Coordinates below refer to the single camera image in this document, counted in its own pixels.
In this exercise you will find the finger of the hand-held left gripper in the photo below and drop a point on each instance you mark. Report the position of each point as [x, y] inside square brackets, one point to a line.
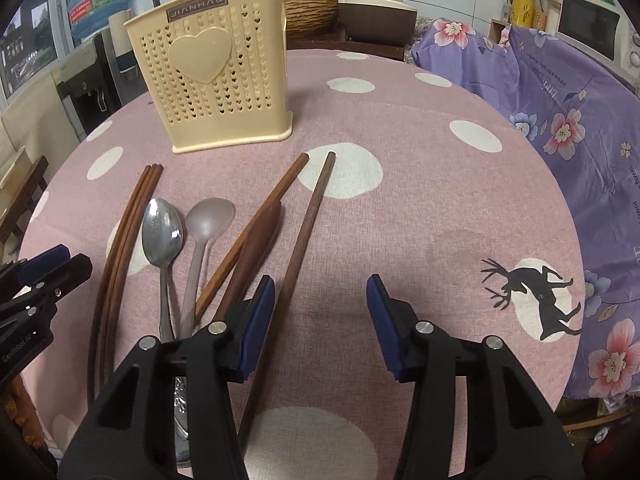
[67, 275]
[45, 261]

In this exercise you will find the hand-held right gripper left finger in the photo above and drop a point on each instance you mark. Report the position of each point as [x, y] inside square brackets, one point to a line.
[260, 320]

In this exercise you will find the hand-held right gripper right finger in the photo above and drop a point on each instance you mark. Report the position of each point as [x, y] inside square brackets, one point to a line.
[382, 320]

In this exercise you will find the pair of brown chopsticks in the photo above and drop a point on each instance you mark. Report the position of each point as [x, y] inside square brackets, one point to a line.
[107, 270]

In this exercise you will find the reddish brown wooden chopstick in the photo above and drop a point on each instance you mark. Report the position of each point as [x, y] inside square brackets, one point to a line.
[250, 235]

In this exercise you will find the long dark wooden chopstick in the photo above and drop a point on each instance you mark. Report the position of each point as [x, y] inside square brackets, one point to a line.
[305, 240]

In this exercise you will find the shiny metal spoon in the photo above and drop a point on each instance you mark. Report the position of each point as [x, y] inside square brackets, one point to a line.
[162, 235]

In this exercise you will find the matte grey spoon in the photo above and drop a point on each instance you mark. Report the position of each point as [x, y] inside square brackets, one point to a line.
[210, 220]

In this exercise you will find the cream plastic utensil holder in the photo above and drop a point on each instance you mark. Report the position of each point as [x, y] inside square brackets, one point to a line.
[200, 55]

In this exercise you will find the orange patterned cloth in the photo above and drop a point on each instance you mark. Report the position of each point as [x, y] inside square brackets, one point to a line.
[20, 410]

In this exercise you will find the dark wooden chair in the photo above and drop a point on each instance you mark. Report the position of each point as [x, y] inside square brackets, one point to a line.
[25, 195]

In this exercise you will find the beige cloth cover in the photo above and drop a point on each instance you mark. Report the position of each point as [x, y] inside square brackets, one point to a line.
[35, 125]

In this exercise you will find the water dispenser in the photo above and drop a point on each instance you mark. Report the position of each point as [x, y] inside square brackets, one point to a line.
[95, 85]

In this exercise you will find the window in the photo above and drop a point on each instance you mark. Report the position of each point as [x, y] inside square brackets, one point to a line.
[27, 45]

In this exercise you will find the purple floral cloth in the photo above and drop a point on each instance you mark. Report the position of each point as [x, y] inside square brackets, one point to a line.
[575, 125]

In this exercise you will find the dark wooden washstand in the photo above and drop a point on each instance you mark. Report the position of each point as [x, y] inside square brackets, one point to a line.
[350, 47]

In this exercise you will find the cream and brown rice cooker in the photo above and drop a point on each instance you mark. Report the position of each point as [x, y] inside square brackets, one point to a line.
[375, 15]

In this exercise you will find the woven pattern wash basin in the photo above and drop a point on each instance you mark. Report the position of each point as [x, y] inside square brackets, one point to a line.
[310, 15]

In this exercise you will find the small wooden box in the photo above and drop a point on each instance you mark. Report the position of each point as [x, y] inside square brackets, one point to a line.
[497, 30]

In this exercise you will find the glass jar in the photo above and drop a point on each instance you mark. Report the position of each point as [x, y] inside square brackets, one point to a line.
[545, 10]

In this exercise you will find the white microwave oven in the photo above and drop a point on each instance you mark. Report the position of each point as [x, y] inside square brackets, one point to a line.
[590, 30]

